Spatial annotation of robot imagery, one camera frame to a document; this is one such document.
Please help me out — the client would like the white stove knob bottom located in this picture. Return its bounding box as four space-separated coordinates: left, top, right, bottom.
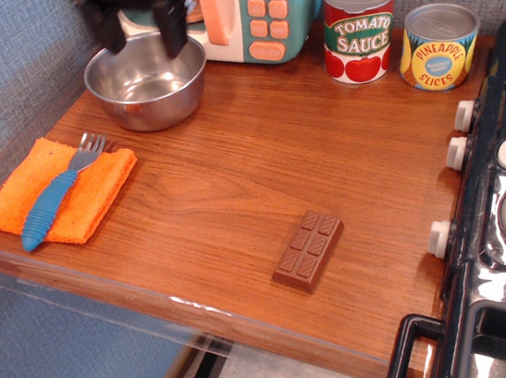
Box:
427 220 451 260

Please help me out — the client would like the stainless steel bowl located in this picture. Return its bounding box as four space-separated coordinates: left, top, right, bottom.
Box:
83 32 206 132

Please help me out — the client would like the black toy stove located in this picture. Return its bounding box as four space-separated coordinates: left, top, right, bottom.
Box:
336 11 506 378

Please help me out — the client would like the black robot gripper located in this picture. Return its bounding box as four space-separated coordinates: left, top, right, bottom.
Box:
75 0 188 59

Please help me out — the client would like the orange folded cloth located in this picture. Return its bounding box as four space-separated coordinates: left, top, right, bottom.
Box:
0 135 137 251

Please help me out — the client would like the white stove knob middle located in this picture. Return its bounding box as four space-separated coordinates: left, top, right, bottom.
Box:
445 136 468 172

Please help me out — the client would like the white stove knob top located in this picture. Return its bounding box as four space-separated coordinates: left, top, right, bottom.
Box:
454 100 475 133

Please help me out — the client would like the blue handled fork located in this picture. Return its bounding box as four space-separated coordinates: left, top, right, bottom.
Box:
20 132 106 252

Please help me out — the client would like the white stove knob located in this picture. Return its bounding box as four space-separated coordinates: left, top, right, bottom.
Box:
427 220 451 260
445 136 468 172
454 100 475 133

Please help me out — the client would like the yellow pineapple slices can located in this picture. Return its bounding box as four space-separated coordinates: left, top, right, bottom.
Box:
400 2 480 91

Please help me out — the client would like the brown toy chocolate bar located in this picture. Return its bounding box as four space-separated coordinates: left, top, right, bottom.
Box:
272 211 344 294

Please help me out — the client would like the red tomato sauce can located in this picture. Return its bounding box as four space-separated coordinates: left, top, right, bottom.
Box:
324 0 394 85

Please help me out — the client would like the toy microwave teal and white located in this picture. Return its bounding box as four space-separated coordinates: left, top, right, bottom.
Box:
116 0 337 84

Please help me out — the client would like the black oven door handle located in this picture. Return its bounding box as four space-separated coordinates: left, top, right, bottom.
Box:
386 313 445 378

